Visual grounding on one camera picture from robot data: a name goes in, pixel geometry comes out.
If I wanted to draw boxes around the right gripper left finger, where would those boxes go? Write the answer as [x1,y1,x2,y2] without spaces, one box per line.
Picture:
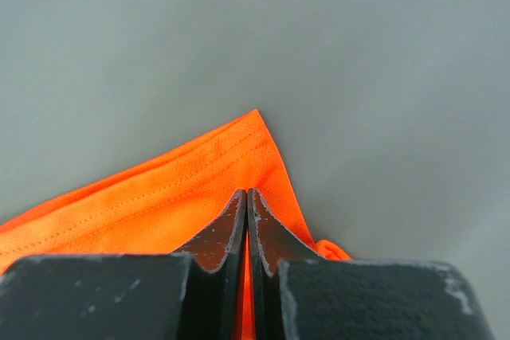
[1,190,247,339]

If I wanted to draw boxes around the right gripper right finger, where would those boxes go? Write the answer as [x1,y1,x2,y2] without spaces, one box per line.
[247,189,493,339]

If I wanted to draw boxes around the orange t shirt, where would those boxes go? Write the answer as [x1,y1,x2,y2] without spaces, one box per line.
[1,111,347,339]

